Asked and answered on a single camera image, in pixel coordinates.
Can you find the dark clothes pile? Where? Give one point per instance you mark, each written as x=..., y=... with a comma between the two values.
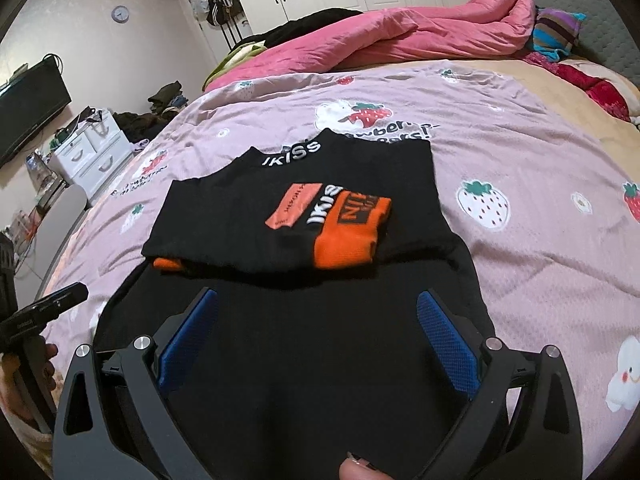
x=165, y=97

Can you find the purple strawberry print bedspread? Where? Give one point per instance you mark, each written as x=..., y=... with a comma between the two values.
x=525, y=260

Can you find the striped pillow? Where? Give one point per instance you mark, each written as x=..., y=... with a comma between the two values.
x=555, y=32

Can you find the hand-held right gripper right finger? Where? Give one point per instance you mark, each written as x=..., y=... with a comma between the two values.
x=447, y=345

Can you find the black television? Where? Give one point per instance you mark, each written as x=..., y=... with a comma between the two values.
x=30, y=110

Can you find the hanging bags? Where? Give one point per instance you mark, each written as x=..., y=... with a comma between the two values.
x=217, y=2

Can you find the white drawer cabinet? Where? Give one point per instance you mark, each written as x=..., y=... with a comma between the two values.
x=95, y=160

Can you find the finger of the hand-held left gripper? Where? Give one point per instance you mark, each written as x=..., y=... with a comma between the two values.
x=7, y=270
x=50, y=302

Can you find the green cloth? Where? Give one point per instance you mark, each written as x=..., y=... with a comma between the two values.
x=235, y=60

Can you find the cluttered small desk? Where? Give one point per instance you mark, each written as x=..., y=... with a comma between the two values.
x=35, y=180

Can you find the black sweater with orange cuffs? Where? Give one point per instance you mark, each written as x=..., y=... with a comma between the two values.
x=300, y=385

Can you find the person's left hand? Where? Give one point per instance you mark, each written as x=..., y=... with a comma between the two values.
x=15, y=400

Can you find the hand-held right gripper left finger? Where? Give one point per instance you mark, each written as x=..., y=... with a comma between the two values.
x=190, y=345

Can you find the round wall clock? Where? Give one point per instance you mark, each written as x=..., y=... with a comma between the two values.
x=120, y=14

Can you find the red patterned cloth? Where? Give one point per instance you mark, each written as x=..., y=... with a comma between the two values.
x=600, y=95

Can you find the black clothes heap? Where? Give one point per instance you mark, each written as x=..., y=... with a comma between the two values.
x=310, y=22

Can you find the beige bed sheet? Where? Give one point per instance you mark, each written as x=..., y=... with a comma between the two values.
x=600, y=145

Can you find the person's right hand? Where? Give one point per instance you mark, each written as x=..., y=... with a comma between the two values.
x=360, y=470

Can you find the purple slipper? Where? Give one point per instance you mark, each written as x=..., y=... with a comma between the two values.
x=141, y=146

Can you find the grey quilted headboard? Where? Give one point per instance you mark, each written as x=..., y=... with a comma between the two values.
x=600, y=25

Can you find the pink quilt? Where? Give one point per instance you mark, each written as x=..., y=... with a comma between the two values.
x=400, y=35

